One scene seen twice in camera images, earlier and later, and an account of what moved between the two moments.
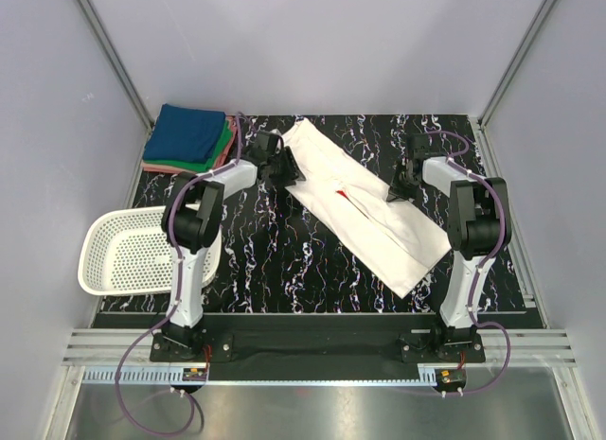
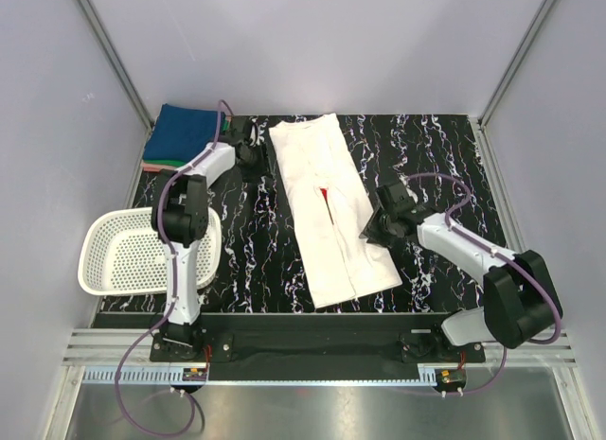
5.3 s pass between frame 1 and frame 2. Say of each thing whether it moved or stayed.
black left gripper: moved
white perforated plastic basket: stayed
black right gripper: moved
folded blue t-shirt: stayed
